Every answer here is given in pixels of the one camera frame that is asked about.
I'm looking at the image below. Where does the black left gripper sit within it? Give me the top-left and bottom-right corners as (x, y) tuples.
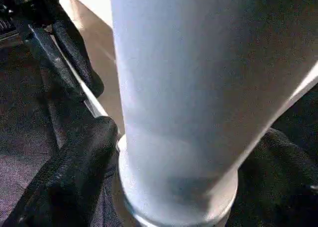
(0, 0), (104, 102)

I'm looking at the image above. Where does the white plastic table leg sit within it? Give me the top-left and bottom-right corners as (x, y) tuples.
(110, 0), (318, 227)

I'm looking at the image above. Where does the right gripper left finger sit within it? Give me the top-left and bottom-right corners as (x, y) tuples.
(4, 116), (119, 227)

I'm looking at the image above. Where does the black plastic mat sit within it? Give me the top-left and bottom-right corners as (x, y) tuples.
(0, 0), (318, 227)

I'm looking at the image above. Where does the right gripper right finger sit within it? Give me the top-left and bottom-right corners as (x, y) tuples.
(233, 127), (318, 227)

